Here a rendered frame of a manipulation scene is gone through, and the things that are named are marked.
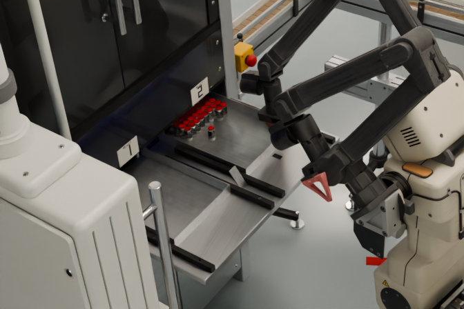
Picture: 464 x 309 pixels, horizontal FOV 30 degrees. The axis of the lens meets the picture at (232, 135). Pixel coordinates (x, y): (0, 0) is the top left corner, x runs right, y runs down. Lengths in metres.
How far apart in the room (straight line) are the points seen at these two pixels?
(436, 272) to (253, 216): 0.52
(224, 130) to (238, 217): 0.40
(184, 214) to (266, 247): 1.15
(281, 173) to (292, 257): 1.00
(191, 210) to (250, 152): 0.30
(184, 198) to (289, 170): 0.33
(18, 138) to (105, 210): 0.22
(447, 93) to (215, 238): 0.76
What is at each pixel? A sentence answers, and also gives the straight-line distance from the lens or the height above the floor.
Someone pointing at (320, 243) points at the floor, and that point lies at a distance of 3.60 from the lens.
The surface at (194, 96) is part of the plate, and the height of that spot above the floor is 1.02.
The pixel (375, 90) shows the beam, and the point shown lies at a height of 0.50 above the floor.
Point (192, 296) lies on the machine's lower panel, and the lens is 3.16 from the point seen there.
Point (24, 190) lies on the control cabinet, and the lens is 1.59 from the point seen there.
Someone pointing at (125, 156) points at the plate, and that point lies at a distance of 2.50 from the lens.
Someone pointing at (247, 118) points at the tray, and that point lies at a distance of 2.80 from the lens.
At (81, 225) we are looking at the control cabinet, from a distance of 1.54.
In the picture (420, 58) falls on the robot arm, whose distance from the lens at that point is 1.81.
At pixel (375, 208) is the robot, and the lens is 2.04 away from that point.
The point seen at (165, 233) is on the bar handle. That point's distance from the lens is 1.77.
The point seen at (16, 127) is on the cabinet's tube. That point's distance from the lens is 1.65.
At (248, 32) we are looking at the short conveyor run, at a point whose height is 0.93.
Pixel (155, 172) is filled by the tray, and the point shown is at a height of 0.88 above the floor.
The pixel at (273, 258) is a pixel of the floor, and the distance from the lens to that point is 3.55.
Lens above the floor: 2.60
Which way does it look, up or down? 39 degrees down
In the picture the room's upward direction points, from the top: 5 degrees counter-clockwise
